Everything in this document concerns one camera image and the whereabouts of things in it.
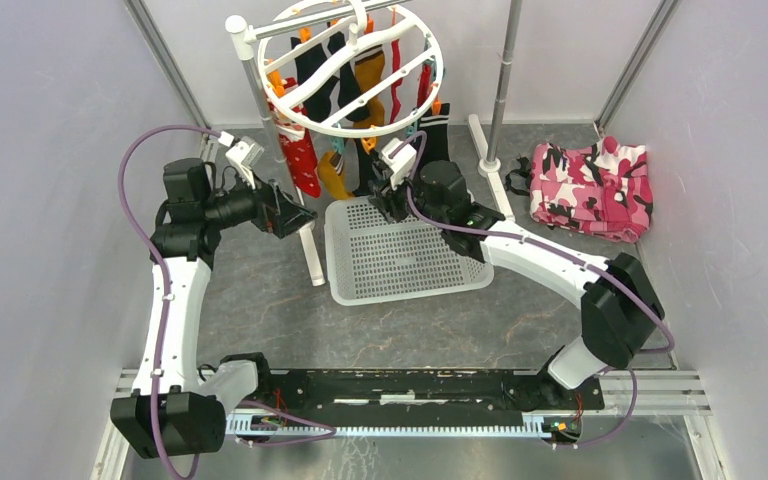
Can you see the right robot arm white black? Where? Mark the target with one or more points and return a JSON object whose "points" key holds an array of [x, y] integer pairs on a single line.
{"points": [[619, 308]]}

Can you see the red snowflake christmas sock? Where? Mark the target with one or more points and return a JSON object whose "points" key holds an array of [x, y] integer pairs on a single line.
{"points": [[297, 146]]}

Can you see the pink camouflage garment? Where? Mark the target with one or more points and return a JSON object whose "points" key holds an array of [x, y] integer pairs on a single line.
{"points": [[602, 190]]}

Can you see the orange clothes peg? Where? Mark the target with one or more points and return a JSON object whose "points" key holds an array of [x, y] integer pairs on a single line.
{"points": [[369, 144]]}

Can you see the white plastic perforated basket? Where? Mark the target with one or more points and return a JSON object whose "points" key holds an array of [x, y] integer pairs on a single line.
{"points": [[371, 261]]}

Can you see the mustard yellow striped sock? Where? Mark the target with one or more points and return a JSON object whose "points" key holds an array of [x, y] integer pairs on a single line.
{"points": [[331, 173]]}

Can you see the white round sock hanger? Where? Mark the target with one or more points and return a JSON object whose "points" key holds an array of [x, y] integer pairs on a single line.
{"points": [[369, 24]]}

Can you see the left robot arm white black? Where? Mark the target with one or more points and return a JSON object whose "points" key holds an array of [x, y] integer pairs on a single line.
{"points": [[171, 410]]}

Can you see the black sock blue accents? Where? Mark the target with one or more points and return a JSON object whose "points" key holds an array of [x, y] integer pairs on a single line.
{"points": [[366, 169]]}

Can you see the black sock white stripes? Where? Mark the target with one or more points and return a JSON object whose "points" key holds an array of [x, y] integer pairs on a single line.
{"points": [[435, 125]]}

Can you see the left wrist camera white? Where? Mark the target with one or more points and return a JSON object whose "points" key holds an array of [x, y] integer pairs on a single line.
{"points": [[242, 153]]}

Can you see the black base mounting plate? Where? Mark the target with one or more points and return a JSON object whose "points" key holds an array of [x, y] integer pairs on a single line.
{"points": [[423, 397]]}

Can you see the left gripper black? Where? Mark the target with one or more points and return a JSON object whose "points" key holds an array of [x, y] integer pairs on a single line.
{"points": [[276, 212]]}

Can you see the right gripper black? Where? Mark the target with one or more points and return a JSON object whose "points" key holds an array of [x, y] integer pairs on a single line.
{"points": [[388, 200]]}

